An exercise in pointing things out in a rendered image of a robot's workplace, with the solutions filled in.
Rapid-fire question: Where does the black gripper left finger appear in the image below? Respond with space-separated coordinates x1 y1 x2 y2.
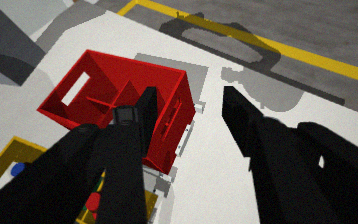
0 87 158 224

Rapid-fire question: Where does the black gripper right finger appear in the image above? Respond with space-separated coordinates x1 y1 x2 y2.
222 86 358 224

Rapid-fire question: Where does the red crate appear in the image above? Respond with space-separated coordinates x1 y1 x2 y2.
49 51 196 175

